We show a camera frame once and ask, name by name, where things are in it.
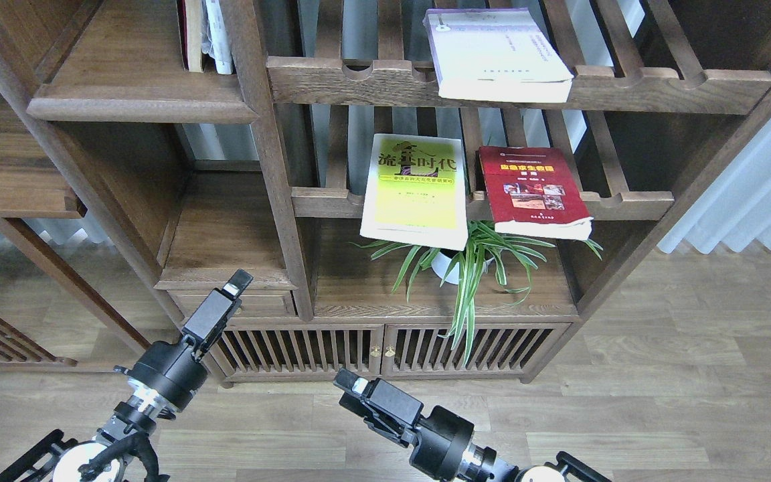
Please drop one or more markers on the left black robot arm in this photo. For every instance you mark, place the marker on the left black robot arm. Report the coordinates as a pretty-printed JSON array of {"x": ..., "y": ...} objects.
[{"x": 103, "y": 458}]

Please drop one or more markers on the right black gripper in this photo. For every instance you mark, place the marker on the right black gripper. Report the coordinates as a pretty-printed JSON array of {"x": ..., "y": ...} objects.
[{"x": 442, "y": 441}]

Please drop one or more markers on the red paperback book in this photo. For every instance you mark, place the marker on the red paperback book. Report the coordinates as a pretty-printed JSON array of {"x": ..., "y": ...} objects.
[{"x": 532, "y": 193}]

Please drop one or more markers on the dark wooden bookshelf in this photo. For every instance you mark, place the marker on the dark wooden bookshelf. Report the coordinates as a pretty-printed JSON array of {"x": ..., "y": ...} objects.
[{"x": 195, "y": 175}]

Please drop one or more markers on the white plant pot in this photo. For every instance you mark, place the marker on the white plant pot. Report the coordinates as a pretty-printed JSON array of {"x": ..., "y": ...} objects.
[{"x": 447, "y": 266}]

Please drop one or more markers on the spider plant leaves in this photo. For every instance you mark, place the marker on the spider plant leaves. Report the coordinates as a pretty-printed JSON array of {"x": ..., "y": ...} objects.
[{"x": 484, "y": 244}]

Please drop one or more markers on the yellow green book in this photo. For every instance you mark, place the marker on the yellow green book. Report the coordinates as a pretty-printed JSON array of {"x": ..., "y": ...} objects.
[{"x": 416, "y": 191}]

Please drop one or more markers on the white curtain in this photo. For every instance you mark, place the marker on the white curtain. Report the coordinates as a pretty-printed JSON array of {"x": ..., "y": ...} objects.
[{"x": 735, "y": 210}]

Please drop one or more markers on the upright tan book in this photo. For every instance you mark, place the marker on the upright tan book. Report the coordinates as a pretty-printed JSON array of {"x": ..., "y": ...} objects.
[{"x": 191, "y": 22}]

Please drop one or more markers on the white purple book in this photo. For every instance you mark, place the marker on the white purple book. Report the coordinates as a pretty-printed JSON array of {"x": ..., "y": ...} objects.
[{"x": 496, "y": 55}]

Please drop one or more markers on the brass cabinet door knobs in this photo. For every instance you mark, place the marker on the brass cabinet door knobs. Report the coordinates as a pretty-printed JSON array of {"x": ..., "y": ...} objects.
[{"x": 377, "y": 351}]

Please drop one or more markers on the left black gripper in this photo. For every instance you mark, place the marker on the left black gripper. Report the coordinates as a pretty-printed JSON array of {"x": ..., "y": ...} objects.
[{"x": 166, "y": 377}]

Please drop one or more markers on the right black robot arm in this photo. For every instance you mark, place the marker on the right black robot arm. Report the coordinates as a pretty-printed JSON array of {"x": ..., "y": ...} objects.
[{"x": 497, "y": 469}]

